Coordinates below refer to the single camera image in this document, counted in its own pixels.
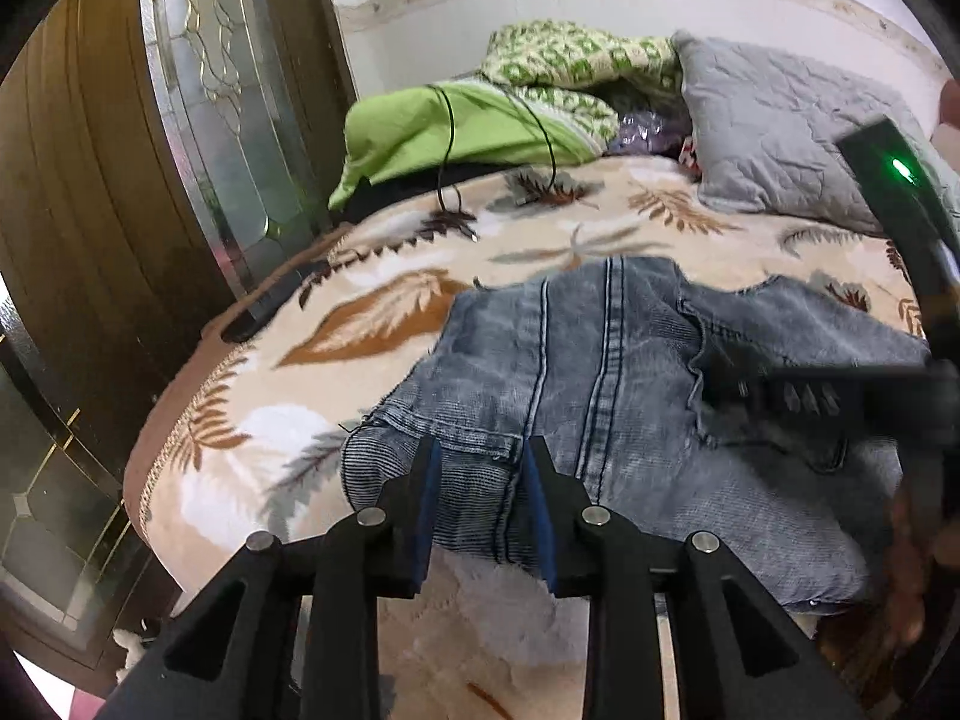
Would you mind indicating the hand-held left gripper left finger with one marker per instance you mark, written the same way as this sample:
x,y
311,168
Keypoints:
x,y
424,510

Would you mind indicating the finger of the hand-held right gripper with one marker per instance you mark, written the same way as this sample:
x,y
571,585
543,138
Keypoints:
x,y
795,394

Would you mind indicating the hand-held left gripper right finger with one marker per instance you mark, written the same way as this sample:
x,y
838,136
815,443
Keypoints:
x,y
544,525

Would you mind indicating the grey washed denim pants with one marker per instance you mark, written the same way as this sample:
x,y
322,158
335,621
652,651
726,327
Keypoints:
x,y
600,390

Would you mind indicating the person's right hand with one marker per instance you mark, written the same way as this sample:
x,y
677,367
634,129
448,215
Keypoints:
x,y
915,570

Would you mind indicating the grey quilted pillow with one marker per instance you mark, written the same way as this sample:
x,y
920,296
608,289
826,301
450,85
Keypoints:
x,y
772,127

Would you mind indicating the leaf print blanket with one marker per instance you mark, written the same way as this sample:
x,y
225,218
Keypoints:
x,y
337,315

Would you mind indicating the black flat object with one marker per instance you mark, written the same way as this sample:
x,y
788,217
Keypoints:
x,y
270,304

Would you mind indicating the purple cloth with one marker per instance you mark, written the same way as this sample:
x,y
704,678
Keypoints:
x,y
645,139

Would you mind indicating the black cloth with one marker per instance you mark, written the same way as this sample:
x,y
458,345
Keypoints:
x,y
405,191

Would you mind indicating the dark glass panel door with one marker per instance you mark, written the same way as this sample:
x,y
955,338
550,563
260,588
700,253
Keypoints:
x,y
60,510

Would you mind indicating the green patterned quilt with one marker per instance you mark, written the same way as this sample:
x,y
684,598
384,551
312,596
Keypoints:
x,y
555,52

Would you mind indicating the wooden door with patterned glass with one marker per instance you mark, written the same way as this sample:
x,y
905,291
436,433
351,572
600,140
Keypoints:
x,y
112,165

